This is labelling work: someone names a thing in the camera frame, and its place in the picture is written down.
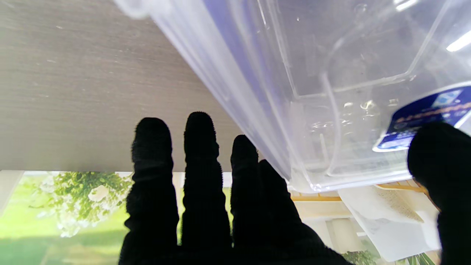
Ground printed sunroom backdrop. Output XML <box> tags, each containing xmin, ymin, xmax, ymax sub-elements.
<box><xmin>0</xmin><ymin>170</ymin><xmax>442</xmax><ymax>265</ymax></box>

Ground clear container with blue clips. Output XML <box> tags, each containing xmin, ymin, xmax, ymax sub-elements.
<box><xmin>114</xmin><ymin>0</ymin><xmax>471</xmax><ymax>194</ymax></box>

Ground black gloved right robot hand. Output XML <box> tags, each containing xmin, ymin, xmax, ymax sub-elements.
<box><xmin>118</xmin><ymin>112</ymin><xmax>471</xmax><ymax>265</ymax></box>

